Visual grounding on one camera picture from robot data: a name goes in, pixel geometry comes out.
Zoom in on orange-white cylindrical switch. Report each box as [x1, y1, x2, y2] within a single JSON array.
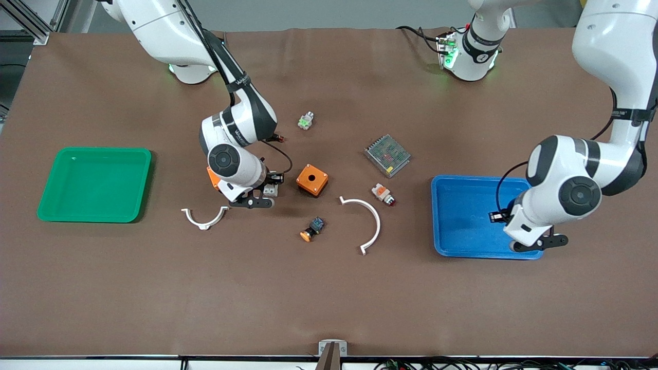
[[371, 183, 397, 207]]

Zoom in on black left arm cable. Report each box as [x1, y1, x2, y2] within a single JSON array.
[[495, 87, 618, 212]]

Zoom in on small white pipe clamp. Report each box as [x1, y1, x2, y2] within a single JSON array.
[[181, 206, 230, 231]]

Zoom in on white table edge rail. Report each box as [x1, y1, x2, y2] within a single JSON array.
[[0, 356, 658, 370]]

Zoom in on black cable bundle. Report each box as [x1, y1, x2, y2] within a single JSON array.
[[375, 357, 658, 370]]

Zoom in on yellow mushroom push button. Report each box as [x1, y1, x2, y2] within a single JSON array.
[[300, 216, 325, 243]]

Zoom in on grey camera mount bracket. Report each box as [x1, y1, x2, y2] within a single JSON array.
[[315, 339, 348, 370]]

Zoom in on metal mesh power supply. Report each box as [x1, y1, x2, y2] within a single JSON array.
[[364, 134, 412, 178]]

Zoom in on blue plastic tray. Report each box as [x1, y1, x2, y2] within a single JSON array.
[[431, 175, 544, 260]]

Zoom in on black base power cable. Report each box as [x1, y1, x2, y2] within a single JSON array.
[[396, 25, 453, 54]]

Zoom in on aluminium frame profile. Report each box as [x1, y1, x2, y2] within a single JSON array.
[[0, 0, 70, 46]]

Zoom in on large white pipe clamp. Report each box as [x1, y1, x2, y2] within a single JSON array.
[[339, 196, 382, 256]]

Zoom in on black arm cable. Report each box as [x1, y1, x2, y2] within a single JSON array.
[[495, 87, 618, 212], [177, 0, 294, 178]]

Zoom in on green plastic tray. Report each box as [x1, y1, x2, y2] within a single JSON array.
[[37, 147, 153, 224]]

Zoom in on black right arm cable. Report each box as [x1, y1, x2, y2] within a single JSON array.
[[177, 0, 294, 178]]

